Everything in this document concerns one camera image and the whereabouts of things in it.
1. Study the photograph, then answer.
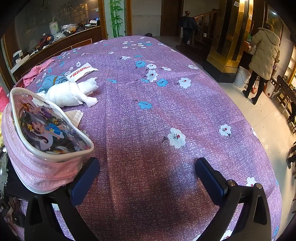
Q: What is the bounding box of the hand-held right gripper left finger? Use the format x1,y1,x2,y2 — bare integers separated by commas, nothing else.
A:
24,157,100,241

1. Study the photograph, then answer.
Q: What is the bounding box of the wooden stair railing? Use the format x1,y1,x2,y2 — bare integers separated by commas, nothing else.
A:
193,9,219,45

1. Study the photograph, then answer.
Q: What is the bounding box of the wooden door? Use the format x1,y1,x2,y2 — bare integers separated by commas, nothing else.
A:
161,0,185,37

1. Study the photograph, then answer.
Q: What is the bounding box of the pink cartoon print pouch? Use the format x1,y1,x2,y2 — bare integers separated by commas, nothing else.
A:
1,87,94,194

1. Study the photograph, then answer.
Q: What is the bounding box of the white rolled towel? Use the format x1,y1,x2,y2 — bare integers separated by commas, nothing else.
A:
37,77,98,107

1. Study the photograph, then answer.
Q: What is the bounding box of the golden pillar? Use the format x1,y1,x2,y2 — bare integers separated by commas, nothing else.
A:
206,0,246,75

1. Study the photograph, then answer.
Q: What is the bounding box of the purple floral bedsheet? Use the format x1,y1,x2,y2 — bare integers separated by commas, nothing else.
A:
14,35,284,241

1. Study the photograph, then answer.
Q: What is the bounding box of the wooden counter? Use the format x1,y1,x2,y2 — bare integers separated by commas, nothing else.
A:
0,25,102,78

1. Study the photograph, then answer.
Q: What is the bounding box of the beige folded cloth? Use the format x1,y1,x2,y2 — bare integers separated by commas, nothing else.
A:
65,110,83,127

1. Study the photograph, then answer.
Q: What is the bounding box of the white packet with red print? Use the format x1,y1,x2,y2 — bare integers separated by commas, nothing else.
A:
68,62,99,82

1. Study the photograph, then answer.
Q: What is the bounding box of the pink cloth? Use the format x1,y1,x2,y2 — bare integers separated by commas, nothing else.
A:
22,59,56,88

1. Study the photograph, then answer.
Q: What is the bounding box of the dark coat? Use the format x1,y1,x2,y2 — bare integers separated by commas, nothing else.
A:
180,10,199,44

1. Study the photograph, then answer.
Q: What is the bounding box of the wooden bench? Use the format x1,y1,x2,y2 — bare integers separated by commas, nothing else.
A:
270,75,296,134

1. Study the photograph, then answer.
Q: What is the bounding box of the white plastic jug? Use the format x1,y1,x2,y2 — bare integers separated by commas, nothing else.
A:
49,20,61,35

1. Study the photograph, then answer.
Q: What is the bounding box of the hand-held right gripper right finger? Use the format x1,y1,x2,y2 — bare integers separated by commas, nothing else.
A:
195,158,272,241

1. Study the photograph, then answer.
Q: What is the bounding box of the blue rolled towel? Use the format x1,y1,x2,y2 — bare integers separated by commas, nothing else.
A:
37,74,69,93

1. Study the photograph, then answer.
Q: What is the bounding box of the bamboo wall poster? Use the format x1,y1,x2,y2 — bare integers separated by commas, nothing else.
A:
104,0,133,39

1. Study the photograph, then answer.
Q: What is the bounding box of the white plastic bucket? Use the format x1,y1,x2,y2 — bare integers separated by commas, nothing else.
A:
234,66,252,88

